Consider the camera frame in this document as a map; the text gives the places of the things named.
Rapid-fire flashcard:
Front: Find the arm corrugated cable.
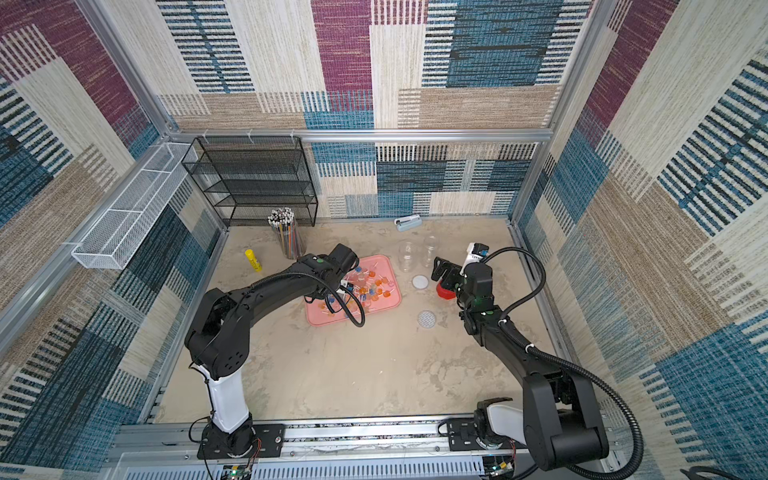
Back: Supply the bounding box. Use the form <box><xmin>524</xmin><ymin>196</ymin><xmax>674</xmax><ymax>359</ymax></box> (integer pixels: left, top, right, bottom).
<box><xmin>269</xmin><ymin>271</ymin><xmax>367</xmax><ymax>329</ymax></box>
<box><xmin>482</xmin><ymin>246</ymin><xmax>645</xmax><ymax>480</ymax></box>

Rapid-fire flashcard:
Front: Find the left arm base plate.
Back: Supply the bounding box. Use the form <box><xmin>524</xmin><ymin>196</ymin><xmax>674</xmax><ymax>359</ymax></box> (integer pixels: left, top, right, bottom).
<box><xmin>197</xmin><ymin>424</ymin><xmax>286</xmax><ymax>460</ymax></box>

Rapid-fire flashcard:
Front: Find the clear candy jar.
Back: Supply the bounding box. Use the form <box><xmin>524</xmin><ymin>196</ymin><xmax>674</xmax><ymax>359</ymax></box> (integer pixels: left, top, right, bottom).
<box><xmin>397</xmin><ymin>241</ymin><xmax>418</xmax><ymax>273</ymax></box>

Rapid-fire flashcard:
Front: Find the white mesh wall basket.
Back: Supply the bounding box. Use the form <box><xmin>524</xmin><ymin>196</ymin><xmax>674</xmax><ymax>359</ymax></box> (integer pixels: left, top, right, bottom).
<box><xmin>71</xmin><ymin>142</ymin><xmax>190</xmax><ymax>270</ymax></box>

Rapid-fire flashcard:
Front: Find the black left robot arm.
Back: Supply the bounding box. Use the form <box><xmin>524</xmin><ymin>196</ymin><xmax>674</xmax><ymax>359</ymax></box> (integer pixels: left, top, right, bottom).
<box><xmin>184</xmin><ymin>244</ymin><xmax>366</xmax><ymax>459</ymax></box>

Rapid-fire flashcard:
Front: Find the black mesh shelf rack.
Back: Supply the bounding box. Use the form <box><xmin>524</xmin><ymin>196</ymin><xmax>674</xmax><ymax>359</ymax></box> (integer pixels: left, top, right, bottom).
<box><xmin>181</xmin><ymin>136</ymin><xmax>319</xmax><ymax>227</ymax></box>

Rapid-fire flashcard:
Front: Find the patterned white jar lid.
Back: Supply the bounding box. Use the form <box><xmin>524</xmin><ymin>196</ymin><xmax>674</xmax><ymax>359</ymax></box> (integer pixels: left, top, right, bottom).
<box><xmin>417</xmin><ymin>310</ymin><xmax>437</xmax><ymax>329</ymax></box>

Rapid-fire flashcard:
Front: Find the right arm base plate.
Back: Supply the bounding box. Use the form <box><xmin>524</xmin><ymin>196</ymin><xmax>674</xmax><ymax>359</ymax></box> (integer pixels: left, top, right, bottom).
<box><xmin>437</xmin><ymin>417</ymin><xmax>527</xmax><ymax>451</ymax></box>

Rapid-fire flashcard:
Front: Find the grey stapler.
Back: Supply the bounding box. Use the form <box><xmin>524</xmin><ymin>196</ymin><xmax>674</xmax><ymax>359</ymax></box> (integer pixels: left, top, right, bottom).
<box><xmin>394</xmin><ymin>214</ymin><xmax>422</xmax><ymax>232</ymax></box>

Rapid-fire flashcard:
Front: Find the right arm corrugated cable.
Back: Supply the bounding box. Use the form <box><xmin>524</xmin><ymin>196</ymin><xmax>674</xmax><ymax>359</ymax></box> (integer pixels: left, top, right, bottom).
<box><xmin>482</xmin><ymin>246</ymin><xmax>645</xmax><ymax>480</ymax></box>

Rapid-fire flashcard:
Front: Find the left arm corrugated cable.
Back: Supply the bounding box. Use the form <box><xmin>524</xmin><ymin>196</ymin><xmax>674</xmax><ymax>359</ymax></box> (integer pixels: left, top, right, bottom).
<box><xmin>269</xmin><ymin>271</ymin><xmax>367</xmax><ymax>329</ymax></box>

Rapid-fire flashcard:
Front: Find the red jar lid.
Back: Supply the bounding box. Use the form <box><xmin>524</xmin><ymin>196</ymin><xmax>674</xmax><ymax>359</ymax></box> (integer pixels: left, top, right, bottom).
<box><xmin>436</xmin><ymin>284</ymin><xmax>456</xmax><ymax>300</ymax></box>

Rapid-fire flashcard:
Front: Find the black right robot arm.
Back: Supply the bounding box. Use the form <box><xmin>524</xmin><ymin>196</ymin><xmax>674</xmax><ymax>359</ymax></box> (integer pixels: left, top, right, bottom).
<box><xmin>431</xmin><ymin>257</ymin><xmax>609</xmax><ymax>471</ymax></box>

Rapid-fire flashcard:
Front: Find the red lid candy jar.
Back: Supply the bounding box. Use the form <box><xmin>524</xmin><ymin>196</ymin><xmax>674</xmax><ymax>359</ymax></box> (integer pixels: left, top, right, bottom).
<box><xmin>420</xmin><ymin>235</ymin><xmax>440</xmax><ymax>270</ymax></box>

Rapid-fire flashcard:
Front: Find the pink plastic tray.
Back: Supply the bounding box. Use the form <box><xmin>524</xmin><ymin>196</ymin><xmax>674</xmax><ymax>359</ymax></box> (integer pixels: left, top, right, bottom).
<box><xmin>305</xmin><ymin>255</ymin><xmax>402</xmax><ymax>327</ymax></box>

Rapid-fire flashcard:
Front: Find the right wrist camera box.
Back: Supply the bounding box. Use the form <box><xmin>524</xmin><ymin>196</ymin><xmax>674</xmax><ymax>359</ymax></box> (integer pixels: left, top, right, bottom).
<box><xmin>460</xmin><ymin>242</ymin><xmax>488</xmax><ymax>275</ymax></box>

